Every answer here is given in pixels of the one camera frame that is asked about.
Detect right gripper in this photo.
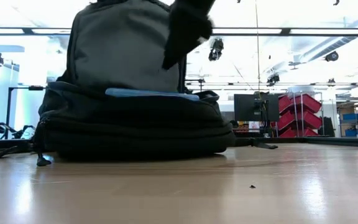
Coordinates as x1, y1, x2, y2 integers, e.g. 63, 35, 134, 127
162, 0, 216, 70

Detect black fabric backpack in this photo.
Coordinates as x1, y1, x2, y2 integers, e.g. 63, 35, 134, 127
32, 0, 237, 167

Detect black horizontal rig beam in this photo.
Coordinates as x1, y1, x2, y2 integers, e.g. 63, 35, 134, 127
0, 26, 358, 37

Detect black computer monitor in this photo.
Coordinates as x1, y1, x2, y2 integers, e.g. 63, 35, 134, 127
234, 93, 280, 123

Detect red storage bins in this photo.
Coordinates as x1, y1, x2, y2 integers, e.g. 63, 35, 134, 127
291, 91, 324, 138

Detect thin hanging wire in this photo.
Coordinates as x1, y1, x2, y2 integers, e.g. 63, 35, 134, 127
254, 0, 262, 94

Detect small black mount block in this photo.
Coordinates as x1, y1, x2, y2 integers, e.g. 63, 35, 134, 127
234, 137, 279, 151

